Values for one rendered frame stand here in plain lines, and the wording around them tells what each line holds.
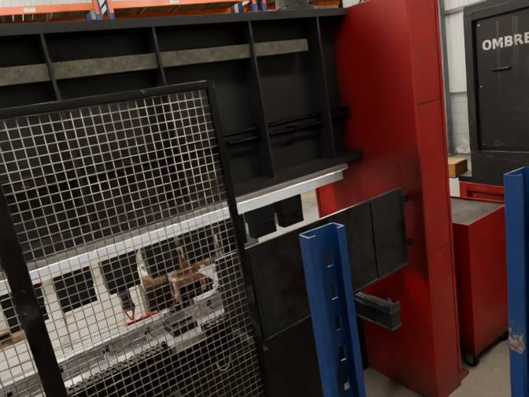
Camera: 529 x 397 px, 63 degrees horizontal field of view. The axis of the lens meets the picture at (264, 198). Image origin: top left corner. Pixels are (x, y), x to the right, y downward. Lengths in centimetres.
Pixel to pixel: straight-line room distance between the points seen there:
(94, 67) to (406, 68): 143
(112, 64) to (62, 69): 18
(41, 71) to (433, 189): 190
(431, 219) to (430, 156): 34
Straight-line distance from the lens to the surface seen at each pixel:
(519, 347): 90
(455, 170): 400
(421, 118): 236
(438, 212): 254
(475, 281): 298
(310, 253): 56
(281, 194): 243
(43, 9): 771
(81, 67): 184
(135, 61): 190
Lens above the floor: 194
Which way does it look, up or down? 14 degrees down
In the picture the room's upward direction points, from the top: 10 degrees counter-clockwise
